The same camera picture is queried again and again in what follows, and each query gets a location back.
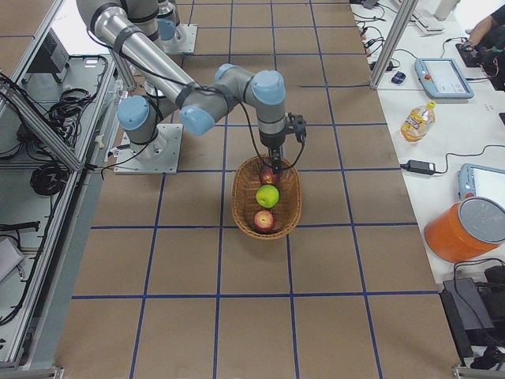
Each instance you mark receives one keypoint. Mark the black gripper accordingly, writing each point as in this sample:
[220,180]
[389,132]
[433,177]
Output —
[272,141]

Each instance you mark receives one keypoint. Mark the green apple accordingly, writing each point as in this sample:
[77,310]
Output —
[267,196]

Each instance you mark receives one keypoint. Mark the red yellow apple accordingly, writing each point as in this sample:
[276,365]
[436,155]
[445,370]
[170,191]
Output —
[264,221]

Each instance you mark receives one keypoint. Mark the person forearm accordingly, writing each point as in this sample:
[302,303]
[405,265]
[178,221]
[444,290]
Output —
[483,27]

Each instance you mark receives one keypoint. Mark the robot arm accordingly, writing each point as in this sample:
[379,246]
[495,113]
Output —
[168,12]
[134,30]

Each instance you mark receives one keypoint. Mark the wicker basket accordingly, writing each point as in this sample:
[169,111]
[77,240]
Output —
[286,213]

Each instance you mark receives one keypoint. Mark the orange juice bottle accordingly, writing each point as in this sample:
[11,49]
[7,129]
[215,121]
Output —
[418,122]

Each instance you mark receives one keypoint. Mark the small blue checkered pouch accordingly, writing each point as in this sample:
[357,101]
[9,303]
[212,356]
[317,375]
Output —
[398,78]

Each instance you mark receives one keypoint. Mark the black power adapter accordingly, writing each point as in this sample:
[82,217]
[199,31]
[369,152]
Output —
[419,167]

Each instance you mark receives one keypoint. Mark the teach pendant far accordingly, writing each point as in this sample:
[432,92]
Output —
[441,78]

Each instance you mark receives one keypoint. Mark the teach pendant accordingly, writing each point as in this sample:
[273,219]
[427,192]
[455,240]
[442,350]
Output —
[441,78]
[481,181]

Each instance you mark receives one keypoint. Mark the teach pendant near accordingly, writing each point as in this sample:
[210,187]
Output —
[481,181]

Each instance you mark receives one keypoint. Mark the orange bucket with lid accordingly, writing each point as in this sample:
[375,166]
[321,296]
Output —
[466,230]

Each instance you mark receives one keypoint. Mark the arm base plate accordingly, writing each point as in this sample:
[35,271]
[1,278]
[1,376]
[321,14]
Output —
[160,156]
[185,39]

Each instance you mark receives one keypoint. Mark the aluminium frame post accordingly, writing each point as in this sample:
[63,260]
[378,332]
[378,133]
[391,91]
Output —
[397,28]

